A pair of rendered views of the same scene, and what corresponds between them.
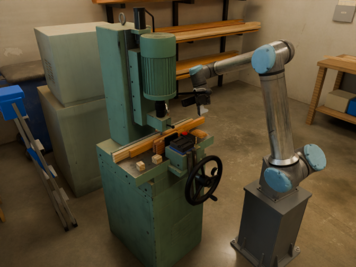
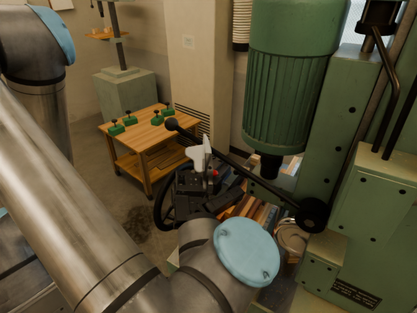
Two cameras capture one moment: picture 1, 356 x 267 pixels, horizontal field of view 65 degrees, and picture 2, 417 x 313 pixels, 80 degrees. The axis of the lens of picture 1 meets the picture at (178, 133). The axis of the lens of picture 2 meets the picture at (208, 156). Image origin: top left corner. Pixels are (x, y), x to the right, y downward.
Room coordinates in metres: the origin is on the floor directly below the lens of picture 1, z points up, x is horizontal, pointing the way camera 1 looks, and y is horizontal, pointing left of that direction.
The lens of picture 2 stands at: (1.89, -0.21, 1.53)
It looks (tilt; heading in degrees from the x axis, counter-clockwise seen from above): 36 degrees down; 165
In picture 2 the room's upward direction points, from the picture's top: straight up
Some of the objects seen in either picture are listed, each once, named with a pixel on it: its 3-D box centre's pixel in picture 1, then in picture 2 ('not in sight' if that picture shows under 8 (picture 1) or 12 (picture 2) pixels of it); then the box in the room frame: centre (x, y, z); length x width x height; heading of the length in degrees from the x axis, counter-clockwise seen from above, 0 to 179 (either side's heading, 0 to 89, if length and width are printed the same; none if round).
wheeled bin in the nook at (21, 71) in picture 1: (40, 108); not in sight; (2.82, 1.52, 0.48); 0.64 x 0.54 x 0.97; 128
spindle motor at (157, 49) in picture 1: (158, 67); (286, 77); (1.40, 0.10, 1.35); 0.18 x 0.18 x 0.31
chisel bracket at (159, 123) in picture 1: (158, 122); (272, 189); (1.42, 0.11, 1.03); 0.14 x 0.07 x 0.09; 44
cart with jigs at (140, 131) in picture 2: not in sight; (153, 144); (-0.05, -0.21, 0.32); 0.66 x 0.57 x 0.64; 124
